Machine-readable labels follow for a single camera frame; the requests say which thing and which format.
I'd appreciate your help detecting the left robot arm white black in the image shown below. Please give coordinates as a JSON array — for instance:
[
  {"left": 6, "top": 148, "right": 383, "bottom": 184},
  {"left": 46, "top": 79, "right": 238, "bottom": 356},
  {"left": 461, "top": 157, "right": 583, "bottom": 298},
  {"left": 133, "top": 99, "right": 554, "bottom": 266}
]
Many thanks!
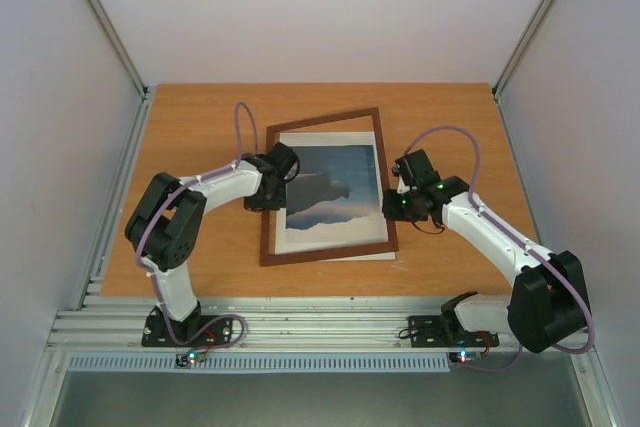
[{"left": 125, "top": 142, "right": 300, "bottom": 345}]

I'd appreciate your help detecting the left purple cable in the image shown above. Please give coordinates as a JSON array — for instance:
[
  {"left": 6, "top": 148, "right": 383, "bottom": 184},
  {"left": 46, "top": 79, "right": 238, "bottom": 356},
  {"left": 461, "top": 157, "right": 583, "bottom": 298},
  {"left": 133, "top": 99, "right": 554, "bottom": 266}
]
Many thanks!
[{"left": 134, "top": 101, "right": 247, "bottom": 348}]

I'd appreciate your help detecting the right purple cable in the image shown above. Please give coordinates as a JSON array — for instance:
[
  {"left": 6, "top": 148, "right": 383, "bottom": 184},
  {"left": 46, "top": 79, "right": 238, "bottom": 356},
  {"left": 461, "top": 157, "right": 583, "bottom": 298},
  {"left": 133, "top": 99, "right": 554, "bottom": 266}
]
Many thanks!
[{"left": 403, "top": 125, "right": 596, "bottom": 372}]

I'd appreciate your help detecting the small circuit board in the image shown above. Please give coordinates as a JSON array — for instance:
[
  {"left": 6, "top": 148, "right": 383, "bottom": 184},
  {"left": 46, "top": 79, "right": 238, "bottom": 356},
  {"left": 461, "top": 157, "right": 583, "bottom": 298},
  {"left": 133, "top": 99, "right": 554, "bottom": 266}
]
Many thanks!
[
  {"left": 174, "top": 352, "right": 207, "bottom": 368},
  {"left": 449, "top": 350, "right": 489, "bottom": 365}
]

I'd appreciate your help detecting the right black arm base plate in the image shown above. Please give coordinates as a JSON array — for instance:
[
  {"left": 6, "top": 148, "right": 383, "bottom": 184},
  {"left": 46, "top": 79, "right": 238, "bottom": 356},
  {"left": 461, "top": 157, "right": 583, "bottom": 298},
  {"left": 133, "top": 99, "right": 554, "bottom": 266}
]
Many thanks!
[{"left": 407, "top": 314, "right": 500, "bottom": 348}]

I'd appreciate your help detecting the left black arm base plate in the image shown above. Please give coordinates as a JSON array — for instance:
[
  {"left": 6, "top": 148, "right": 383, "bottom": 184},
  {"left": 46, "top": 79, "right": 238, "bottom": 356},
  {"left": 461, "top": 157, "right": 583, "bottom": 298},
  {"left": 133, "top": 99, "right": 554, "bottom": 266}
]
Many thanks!
[{"left": 141, "top": 310, "right": 235, "bottom": 348}]

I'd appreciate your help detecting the right aluminium corner post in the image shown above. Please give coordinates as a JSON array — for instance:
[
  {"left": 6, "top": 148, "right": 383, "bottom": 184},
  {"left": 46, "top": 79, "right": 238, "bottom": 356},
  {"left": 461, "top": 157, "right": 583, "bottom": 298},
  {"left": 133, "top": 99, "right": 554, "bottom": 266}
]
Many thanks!
[{"left": 492, "top": 0, "right": 558, "bottom": 102}]

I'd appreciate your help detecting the brown wooden picture frame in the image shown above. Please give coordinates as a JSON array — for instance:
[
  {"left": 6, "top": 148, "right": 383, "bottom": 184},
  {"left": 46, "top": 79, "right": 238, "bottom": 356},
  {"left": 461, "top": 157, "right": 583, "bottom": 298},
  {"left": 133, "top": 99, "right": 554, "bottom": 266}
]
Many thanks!
[{"left": 258, "top": 106, "right": 401, "bottom": 268}]

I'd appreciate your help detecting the left aluminium corner post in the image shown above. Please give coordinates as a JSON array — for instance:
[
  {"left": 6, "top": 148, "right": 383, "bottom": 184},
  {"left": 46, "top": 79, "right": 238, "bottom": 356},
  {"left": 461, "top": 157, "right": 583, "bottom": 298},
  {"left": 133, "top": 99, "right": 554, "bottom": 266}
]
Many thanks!
[{"left": 85, "top": 0, "right": 149, "bottom": 98}]

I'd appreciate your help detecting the purple cable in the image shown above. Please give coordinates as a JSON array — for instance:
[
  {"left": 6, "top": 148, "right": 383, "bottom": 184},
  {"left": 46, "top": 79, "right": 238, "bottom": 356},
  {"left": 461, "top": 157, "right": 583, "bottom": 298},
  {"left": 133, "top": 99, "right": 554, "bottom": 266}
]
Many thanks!
[
  {"left": 134, "top": 101, "right": 247, "bottom": 348},
  {"left": 403, "top": 125, "right": 596, "bottom": 372}
]

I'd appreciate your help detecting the landscape photo with white mat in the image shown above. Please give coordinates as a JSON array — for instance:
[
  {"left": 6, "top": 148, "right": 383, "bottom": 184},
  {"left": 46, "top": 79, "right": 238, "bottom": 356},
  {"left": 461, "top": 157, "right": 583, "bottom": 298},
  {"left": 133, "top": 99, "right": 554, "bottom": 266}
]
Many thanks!
[{"left": 274, "top": 130, "right": 396, "bottom": 263}]

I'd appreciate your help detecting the grey slotted cable duct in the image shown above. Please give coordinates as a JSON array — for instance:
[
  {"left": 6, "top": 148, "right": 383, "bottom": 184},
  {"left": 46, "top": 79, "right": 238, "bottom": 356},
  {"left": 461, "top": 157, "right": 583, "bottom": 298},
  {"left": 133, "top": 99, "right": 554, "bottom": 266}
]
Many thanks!
[{"left": 67, "top": 352, "right": 450, "bottom": 375}]

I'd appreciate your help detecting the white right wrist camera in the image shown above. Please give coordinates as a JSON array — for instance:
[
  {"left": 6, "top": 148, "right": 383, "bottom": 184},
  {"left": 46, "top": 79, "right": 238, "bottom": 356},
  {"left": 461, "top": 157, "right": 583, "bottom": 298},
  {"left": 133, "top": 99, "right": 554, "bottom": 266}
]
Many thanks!
[{"left": 392, "top": 167, "right": 408, "bottom": 195}]

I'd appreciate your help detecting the aluminium rail base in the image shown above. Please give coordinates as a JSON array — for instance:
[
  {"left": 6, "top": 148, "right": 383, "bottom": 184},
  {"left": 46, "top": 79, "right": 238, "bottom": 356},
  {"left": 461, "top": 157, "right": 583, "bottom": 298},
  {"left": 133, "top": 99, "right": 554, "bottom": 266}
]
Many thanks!
[{"left": 44, "top": 266, "right": 596, "bottom": 353}]

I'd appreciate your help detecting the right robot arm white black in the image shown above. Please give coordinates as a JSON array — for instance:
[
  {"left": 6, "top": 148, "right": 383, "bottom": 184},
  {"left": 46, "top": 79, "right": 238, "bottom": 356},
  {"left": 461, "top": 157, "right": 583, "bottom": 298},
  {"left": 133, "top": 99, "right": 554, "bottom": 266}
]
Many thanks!
[{"left": 382, "top": 150, "right": 593, "bottom": 353}]

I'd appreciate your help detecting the left small circuit board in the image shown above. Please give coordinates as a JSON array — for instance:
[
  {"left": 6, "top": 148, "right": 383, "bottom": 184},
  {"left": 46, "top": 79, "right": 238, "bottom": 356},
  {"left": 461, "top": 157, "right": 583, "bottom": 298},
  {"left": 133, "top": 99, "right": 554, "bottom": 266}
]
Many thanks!
[{"left": 174, "top": 352, "right": 207, "bottom": 368}]

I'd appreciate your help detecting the right small circuit board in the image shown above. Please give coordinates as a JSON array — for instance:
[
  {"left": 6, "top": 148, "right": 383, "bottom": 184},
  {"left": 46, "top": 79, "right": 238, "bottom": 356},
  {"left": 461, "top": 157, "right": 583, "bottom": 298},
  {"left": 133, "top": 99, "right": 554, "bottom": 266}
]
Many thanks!
[{"left": 449, "top": 350, "right": 489, "bottom": 365}]

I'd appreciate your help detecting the aluminium corner post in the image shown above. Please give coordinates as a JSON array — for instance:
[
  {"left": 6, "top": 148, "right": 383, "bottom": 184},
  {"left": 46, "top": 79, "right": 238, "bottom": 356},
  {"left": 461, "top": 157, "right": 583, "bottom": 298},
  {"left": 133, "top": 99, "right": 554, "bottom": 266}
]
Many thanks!
[
  {"left": 85, "top": 0, "right": 149, "bottom": 98},
  {"left": 492, "top": 0, "right": 558, "bottom": 102}
]

